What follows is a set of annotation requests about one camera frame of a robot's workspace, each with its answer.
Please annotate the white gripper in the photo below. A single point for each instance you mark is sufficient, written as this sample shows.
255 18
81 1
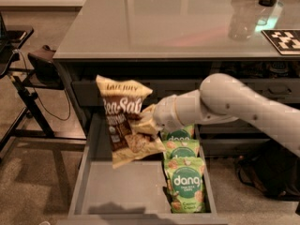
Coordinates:
164 112

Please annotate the brown sea salt chip bag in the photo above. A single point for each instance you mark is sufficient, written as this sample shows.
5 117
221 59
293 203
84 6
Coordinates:
122 104

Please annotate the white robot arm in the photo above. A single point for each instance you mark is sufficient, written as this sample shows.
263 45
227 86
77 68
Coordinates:
220 99

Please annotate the green dang chip bag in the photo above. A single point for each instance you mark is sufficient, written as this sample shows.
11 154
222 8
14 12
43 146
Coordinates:
181 149
185 133
185 184

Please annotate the grey top left drawer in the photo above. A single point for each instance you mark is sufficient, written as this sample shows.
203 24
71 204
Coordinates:
88 95

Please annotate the front green dang chip bag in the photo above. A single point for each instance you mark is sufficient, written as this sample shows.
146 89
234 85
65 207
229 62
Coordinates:
185 184

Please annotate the open grey middle drawer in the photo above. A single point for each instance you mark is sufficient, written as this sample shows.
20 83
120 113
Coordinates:
132 194

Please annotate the grey cabinet counter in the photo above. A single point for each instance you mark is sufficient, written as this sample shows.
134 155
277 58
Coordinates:
175 40

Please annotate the grey lower right drawer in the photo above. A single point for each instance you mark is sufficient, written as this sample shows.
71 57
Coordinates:
237 127

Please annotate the black bag on floor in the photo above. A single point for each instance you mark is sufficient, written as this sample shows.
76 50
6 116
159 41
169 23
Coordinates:
272 169

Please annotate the grey top right drawer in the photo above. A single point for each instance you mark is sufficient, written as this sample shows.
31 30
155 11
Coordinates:
283 90

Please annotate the black side desk stand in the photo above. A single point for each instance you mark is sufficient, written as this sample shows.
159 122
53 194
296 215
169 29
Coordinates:
14 66

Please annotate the black white marker tag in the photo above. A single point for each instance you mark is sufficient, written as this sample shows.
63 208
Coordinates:
286 41

